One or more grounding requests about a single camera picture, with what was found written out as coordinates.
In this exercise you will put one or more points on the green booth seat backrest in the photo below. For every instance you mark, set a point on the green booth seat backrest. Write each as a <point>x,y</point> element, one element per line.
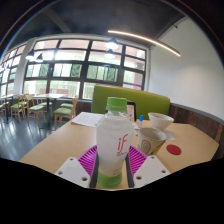
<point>150,101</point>

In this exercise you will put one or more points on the white swirl-print paper cup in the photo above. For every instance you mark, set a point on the white swirl-print paper cup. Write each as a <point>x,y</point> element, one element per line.
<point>150,140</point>

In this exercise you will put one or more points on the large black-framed window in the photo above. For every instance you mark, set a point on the large black-framed window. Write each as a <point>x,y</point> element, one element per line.
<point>83,71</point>

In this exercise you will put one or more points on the white bowl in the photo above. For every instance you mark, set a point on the white bowl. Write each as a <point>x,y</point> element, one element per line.
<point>160,121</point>

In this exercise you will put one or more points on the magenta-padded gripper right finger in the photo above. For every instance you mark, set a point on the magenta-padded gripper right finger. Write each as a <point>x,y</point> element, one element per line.
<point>150,170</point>

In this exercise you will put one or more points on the wooden dining table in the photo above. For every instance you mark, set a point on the wooden dining table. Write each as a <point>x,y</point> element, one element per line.
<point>49,96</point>

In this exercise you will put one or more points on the white paper sheets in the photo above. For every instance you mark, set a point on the white paper sheets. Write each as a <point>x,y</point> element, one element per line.
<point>86,119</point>

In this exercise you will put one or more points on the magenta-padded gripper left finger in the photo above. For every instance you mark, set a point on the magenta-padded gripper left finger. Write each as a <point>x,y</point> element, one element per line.
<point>74,171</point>

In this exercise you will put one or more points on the flat round red coaster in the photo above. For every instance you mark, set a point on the flat round red coaster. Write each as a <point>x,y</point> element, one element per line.
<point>173,149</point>

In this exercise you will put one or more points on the small blue-capped bottle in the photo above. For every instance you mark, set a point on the small blue-capped bottle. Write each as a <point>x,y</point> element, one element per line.
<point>141,120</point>

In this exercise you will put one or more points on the group of pendant lamps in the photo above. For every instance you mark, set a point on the group of pendant lamps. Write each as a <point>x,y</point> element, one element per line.
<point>111,44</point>

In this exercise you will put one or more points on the green-capped clear drink bottle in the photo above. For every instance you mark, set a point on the green-capped clear drink bottle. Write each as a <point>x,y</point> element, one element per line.
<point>113,133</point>

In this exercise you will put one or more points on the long linear ceiling light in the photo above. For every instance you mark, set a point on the long linear ceiling light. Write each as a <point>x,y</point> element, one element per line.
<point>146,40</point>

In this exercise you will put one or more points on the group of green-seated wooden chairs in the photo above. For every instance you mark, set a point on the group of green-seated wooden chairs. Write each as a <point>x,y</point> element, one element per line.
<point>35,108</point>

